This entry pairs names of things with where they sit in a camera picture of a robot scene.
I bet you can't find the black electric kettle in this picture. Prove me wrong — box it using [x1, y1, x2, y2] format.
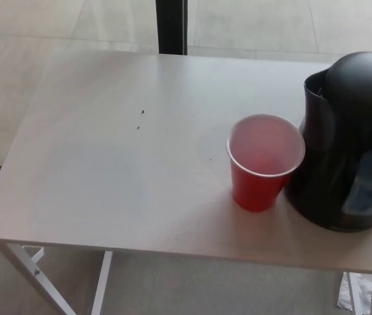
[283, 51, 372, 233]

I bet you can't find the crumpled white paper piece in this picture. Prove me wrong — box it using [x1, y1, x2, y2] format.
[352, 273, 372, 314]

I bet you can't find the red plastic cup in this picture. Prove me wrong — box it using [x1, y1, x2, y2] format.
[225, 114, 306, 213]

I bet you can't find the white metal desk frame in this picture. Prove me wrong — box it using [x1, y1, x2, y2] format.
[0, 241, 363, 315]

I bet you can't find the black window post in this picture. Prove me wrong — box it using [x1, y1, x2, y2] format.
[155, 0, 189, 56]

